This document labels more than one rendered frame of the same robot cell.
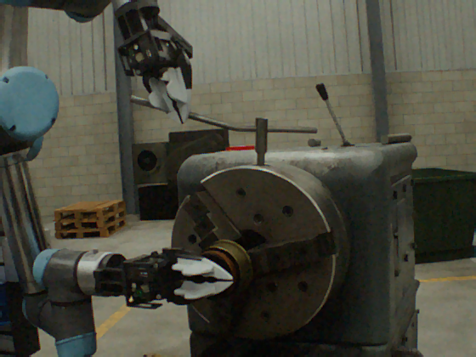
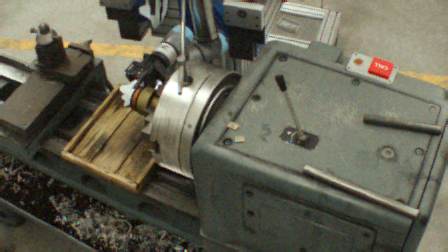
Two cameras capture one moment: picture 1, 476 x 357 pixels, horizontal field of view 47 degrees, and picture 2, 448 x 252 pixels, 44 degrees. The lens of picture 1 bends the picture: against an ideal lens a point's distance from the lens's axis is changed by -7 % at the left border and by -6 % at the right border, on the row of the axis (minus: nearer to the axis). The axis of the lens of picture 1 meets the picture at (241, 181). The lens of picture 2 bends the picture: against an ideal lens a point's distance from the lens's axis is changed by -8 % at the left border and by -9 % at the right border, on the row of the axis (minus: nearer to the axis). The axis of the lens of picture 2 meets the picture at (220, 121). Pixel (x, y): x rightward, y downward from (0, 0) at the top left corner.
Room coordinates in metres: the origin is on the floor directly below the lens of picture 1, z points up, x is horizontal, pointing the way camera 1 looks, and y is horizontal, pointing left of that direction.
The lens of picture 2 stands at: (1.26, -1.16, 2.31)
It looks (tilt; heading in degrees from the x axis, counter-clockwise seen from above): 47 degrees down; 97
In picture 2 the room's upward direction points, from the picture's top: 5 degrees counter-clockwise
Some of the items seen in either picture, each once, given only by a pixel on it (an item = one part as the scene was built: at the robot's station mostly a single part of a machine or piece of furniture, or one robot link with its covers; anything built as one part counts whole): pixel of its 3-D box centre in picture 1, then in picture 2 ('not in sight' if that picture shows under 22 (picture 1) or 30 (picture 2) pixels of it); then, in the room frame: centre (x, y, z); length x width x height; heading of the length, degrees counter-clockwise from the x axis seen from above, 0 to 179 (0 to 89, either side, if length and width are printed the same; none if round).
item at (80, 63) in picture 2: not in sight; (60, 67); (0.54, 0.30, 0.99); 0.20 x 0.10 x 0.05; 156
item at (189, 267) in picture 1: (198, 271); (128, 91); (0.85, 0.07, 1.09); 0.09 x 0.06 x 0.03; 65
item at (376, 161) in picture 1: (314, 226); (332, 166); (1.43, -0.17, 1.06); 0.59 x 0.48 x 0.39; 156
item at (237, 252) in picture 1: (222, 270); (149, 102); (0.92, 0.04, 1.08); 0.09 x 0.09 x 0.09; 65
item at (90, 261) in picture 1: (101, 272); (162, 56); (0.93, 0.24, 1.08); 0.08 x 0.05 x 0.08; 155
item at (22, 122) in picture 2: not in sight; (46, 85); (0.49, 0.25, 0.95); 0.43 x 0.17 x 0.05; 66
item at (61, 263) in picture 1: (66, 273); (176, 42); (0.96, 0.31, 1.08); 0.11 x 0.08 x 0.09; 65
